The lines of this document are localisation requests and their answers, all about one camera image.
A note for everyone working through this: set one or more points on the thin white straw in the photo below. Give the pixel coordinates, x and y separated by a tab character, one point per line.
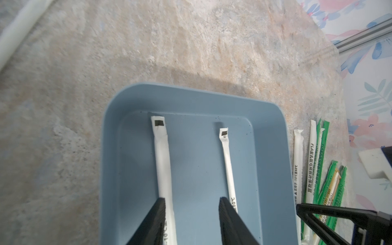
223	136

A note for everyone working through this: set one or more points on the green straws pile right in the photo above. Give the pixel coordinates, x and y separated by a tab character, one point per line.
324	192

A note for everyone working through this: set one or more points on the aluminium frame post right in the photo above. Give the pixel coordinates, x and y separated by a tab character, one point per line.
368	36

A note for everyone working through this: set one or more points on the thick white straw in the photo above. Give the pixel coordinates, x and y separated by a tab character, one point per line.
164	177

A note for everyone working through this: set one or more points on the white printed straw pile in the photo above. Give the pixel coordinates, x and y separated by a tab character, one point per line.
313	156

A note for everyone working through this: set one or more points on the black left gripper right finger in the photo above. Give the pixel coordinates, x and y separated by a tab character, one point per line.
233	229

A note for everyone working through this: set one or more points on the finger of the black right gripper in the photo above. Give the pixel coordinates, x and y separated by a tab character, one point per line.
370	227

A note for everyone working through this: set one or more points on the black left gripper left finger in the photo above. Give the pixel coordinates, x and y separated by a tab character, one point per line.
151	230

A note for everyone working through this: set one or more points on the blue plastic storage tray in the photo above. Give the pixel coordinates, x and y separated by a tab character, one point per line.
259	152

